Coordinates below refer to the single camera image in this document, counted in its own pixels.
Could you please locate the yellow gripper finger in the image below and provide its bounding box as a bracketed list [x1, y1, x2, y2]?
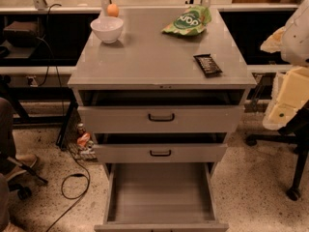
[263, 66, 309, 131]

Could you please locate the black rxbar chocolate bar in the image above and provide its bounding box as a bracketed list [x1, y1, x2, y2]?
[194, 54, 222, 77]

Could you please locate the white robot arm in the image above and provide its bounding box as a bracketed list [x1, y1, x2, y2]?
[260, 0, 309, 131]

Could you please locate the grey metal drawer cabinet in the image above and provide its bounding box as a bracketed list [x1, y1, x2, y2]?
[67, 5, 258, 232]

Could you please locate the grey top drawer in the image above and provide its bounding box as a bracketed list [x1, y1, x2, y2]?
[78, 106, 243, 133]

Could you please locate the grey open bottom drawer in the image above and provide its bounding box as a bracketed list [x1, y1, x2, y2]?
[95, 162, 229, 232]

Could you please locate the grey middle drawer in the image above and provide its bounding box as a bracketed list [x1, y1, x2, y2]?
[95, 143, 227, 163]

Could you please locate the green chip bag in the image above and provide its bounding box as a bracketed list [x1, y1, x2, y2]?
[161, 5, 211, 37]

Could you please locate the white bowl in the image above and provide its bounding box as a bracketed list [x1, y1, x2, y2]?
[91, 16, 124, 44]

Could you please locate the orange fruit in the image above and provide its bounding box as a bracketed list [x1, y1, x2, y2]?
[107, 4, 119, 17]

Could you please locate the orange bottle on floor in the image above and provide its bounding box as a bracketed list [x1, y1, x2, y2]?
[76, 123, 91, 148]

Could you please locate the dark box on shelf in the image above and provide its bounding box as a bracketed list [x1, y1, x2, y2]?
[3, 21, 39, 47]

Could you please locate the black rolling chair base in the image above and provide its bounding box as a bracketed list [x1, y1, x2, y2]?
[1, 155, 48, 200]

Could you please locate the black floor cable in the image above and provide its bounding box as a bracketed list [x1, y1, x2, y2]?
[44, 145, 92, 232]

